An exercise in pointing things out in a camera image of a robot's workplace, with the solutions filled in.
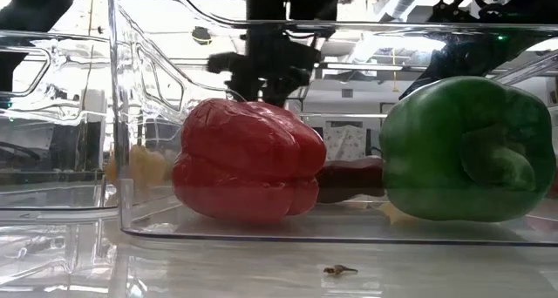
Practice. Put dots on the green bell pepper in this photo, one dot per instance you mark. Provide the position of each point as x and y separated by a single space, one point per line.
457 150

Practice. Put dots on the patterned hanging cloth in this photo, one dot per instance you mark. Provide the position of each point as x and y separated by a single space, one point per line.
344 143

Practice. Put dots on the clear plastic basket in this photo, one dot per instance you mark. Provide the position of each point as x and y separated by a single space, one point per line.
305 241
52 115

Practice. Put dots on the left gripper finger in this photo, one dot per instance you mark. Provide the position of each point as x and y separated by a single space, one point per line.
287 91
248 89

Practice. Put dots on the dark red pepper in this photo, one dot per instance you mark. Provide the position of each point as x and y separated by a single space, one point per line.
349 178

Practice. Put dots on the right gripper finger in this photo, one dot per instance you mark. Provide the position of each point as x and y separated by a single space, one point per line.
420 83

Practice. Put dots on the red bell pepper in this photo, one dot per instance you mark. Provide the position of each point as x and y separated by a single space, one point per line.
244 158

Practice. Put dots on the silver ceiling duct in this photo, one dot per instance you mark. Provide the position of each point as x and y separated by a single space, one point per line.
405 2

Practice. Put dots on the black ceiling fixture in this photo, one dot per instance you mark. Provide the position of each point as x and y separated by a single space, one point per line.
201 35

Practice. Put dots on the small brown dried stem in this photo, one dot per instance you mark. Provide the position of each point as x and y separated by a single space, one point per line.
339 270

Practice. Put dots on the ceiling light bar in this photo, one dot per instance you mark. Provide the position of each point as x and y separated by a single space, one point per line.
370 66

